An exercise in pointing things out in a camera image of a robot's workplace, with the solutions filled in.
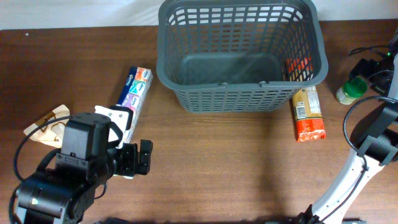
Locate green lid glass jar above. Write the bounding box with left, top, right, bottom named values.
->
left=336, top=77, right=368, bottom=105

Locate multicolour tissue pack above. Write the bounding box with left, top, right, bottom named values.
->
left=116, top=67, right=153, bottom=143

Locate beige snack bag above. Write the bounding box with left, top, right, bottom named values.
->
left=24, top=105, right=70, bottom=148

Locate orange spaghetti package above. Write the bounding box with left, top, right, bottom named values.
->
left=285, top=57, right=326, bottom=143

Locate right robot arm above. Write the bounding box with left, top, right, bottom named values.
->
left=292, top=37, right=397, bottom=223

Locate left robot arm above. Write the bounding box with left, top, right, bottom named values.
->
left=9, top=113, right=153, bottom=223

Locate grey plastic basket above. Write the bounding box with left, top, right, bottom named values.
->
left=156, top=0, right=328, bottom=113

